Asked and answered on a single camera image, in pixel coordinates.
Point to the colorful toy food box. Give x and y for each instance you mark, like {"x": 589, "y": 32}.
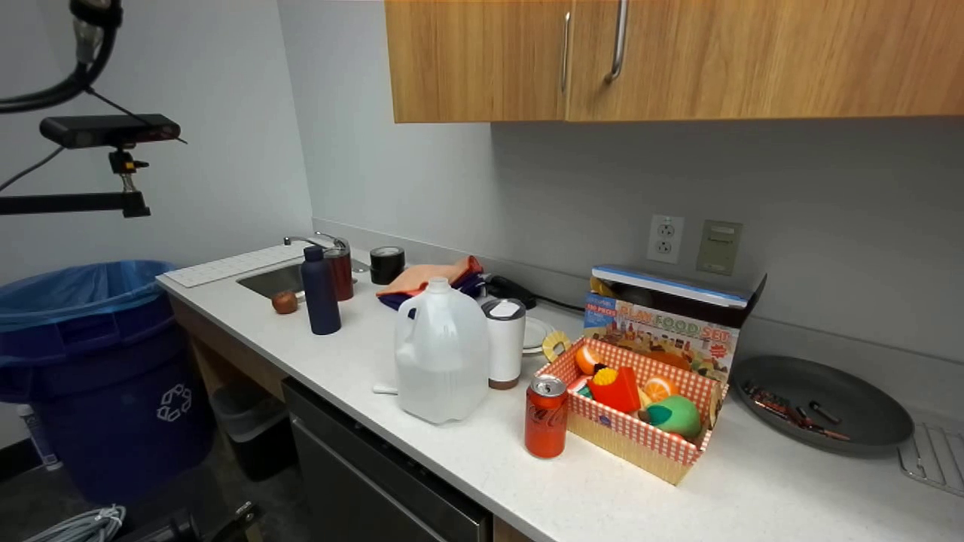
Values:
{"x": 663, "y": 320}

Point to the red toy cup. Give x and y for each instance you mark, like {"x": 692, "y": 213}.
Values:
{"x": 615, "y": 390}

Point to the silver faucet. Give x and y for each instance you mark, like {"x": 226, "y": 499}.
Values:
{"x": 307, "y": 239}

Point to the red checkered cardboard tray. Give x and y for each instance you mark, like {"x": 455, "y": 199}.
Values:
{"x": 635, "y": 440}

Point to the black dishwasher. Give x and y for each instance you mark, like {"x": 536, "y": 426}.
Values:
{"x": 382, "y": 483}

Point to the beige switch plate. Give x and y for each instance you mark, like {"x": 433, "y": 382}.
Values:
{"x": 719, "y": 248}

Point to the black stereo camera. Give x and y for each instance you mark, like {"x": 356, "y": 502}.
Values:
{"x": 110, "y": 131}

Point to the steel sink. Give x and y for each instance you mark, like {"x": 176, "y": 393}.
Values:
{"x": 272, "y": 277}

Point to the blue recycling bin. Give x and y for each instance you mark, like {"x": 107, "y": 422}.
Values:
{"x": 92, "y": 382}

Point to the small white tube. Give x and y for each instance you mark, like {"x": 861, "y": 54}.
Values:
{"x": 388, "y": 386}

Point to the translucent plastic milk jug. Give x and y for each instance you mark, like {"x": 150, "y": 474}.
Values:
{"x": 441, "y": 362}

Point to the orange toy fruit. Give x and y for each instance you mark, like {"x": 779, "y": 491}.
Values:
{"x": 589, "y": 360}

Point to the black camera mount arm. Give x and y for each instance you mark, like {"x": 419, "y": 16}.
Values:
{"x": 70, "y": 204}

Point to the dark blue bottle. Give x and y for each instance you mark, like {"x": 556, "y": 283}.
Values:
{"x": 322, "y": 296}

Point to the yellow tape roll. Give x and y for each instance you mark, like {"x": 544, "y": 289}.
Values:
{"x": 556, "y": 346}

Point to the white wall outlet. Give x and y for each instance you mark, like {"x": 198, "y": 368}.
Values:
{"x": 666, "y": 239}

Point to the black waste bin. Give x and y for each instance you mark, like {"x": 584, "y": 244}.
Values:
{"x": 259, "y": 433}

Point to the wooden cabinet door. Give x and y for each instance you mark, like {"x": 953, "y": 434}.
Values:
{"x": 765, "y": 61}
{"x": 471, "y": 61}

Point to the clear plastic bag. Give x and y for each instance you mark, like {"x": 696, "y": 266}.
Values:
{"x": 79, "y": 526}

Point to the small brown bowl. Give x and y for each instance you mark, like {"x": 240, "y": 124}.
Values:
{"x": 285, "y": 303}

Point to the orange cloth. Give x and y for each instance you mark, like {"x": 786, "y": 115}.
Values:
{"x": 426, "y": 276}

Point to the white tumbler black lid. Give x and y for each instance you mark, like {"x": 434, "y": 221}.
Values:
{"x": 504, "y": 346}

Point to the dark round plate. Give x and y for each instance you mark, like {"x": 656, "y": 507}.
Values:
{"x": 818, "y": 402}

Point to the red soda can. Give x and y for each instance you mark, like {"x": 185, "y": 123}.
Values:
{"x": 546, "y": 422}

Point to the dark red bottle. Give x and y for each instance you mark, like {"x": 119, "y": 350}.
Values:
{"x": 341, "y": 272}

